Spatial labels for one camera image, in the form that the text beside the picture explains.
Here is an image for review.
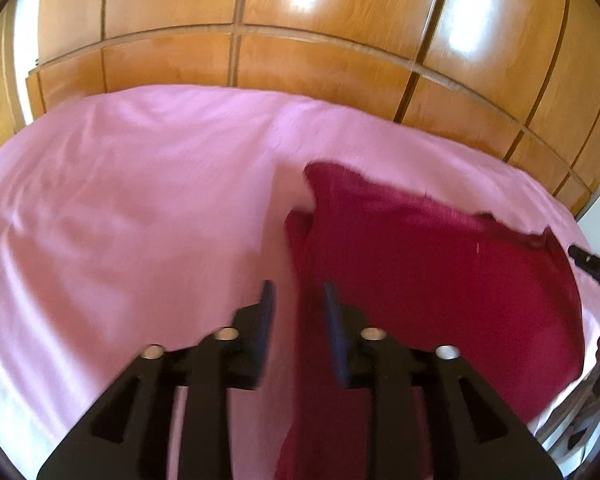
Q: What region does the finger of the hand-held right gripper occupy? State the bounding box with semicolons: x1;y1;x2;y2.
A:
568;244;600;292

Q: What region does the pink bed sheet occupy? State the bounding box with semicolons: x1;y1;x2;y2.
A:
0;85;600;480

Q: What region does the wooden panelled wardrobe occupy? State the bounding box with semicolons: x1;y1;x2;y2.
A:
25;0;600;221

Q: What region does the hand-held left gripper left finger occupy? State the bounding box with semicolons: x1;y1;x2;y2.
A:
37;280;278;480

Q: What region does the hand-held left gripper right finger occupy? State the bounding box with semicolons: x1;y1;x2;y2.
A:
322;282;564;480

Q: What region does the dark red cloth garment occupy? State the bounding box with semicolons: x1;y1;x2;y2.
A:
275;160;587;480

